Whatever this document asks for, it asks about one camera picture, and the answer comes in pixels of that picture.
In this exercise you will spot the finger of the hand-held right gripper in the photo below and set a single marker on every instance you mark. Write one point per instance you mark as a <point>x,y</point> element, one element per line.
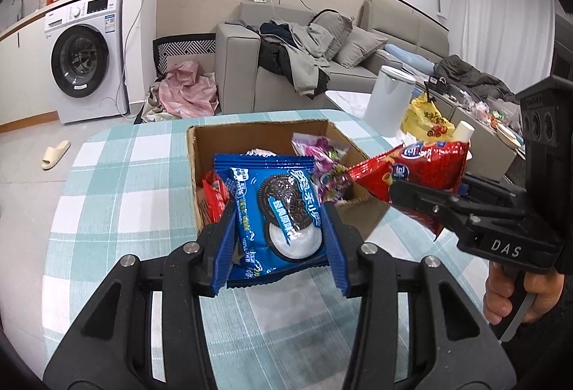
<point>492,193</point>
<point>421,199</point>

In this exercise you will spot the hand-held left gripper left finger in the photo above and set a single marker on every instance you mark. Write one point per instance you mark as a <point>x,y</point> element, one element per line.
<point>226,255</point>

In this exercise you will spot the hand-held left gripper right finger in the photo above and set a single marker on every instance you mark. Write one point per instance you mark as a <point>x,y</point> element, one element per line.
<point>338,255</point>

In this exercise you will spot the red chip bag blue logo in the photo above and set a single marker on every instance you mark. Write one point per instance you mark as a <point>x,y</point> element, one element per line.
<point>421,166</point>

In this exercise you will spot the brown cardboard box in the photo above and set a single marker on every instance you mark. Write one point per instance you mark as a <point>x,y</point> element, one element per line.
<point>358,211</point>

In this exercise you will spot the red black striped snack packet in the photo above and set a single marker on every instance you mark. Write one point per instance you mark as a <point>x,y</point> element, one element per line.
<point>215,197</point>

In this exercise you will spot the blue cookie packet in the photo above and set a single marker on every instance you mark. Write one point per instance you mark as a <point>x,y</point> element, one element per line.
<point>273,211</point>

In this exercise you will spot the purple candy bag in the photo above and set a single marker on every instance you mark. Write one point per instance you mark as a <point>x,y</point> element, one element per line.
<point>327,157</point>

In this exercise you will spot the person's right forearm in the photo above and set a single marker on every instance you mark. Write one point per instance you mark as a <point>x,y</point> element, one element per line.
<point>537,354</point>

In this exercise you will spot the person's right hand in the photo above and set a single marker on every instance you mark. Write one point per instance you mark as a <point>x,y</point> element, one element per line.
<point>499,293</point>

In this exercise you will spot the grey coffee table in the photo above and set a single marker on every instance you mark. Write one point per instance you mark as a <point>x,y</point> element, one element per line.
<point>492,148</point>

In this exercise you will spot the white paper cup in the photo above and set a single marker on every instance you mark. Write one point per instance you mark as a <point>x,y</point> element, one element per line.
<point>463,132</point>

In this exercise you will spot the yellow plastic bag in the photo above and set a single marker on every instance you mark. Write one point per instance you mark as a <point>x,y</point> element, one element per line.
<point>425,117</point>

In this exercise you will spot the white cylindrical bin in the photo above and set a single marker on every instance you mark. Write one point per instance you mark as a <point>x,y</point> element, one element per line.
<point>389,101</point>

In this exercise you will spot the dark blanket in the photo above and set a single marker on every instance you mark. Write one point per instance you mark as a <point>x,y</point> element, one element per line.
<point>474,79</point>

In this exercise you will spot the light blue pillow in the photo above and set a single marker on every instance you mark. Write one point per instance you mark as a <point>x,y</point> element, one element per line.
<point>407,58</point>

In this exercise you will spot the light grey cushion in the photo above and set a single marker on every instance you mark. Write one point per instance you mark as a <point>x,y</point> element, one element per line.
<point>360,49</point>

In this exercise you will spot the pink cloth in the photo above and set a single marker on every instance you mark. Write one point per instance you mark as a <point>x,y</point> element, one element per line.
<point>188,90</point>

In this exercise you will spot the grey clothing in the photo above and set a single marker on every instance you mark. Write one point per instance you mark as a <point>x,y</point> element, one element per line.
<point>309,58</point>

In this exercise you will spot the grey sofa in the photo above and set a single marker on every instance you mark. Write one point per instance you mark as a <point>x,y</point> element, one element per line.
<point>237,72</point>

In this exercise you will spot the dark grey cushion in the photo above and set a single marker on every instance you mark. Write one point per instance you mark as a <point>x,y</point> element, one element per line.
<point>335,32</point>

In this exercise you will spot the white curtain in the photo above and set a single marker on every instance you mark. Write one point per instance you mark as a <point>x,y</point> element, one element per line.
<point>501,5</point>

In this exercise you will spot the beige slipper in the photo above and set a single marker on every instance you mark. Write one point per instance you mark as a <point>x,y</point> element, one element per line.
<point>56,153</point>

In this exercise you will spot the dark jacket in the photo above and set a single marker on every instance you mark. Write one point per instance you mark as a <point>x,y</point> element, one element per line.
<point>275,54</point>

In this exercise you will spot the black white patterned basket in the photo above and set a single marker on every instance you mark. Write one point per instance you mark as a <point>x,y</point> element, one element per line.
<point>183,49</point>

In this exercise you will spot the white washing machine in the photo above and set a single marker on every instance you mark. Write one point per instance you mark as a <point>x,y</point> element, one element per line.
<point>85,58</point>

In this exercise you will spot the white kitchen counter cabinet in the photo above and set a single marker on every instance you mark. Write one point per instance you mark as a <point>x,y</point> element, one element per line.
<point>22,72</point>

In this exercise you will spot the metal faucet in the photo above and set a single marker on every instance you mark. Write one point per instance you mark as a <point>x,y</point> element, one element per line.
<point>18,7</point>

